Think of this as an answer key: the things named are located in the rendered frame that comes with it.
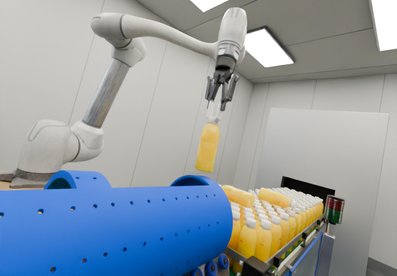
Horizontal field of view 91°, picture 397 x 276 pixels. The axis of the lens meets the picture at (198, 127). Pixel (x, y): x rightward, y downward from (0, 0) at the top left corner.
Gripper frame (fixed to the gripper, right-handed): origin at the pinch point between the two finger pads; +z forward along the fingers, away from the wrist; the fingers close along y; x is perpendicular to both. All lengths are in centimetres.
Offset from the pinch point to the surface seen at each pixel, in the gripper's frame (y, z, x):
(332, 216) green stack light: 39, 30, 43
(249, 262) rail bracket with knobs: 20, 48, 10
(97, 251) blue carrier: 13, 35, -41
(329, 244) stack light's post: 39, 42, 44
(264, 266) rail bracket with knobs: 24, 48, 13
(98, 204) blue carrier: 9, 29, -41
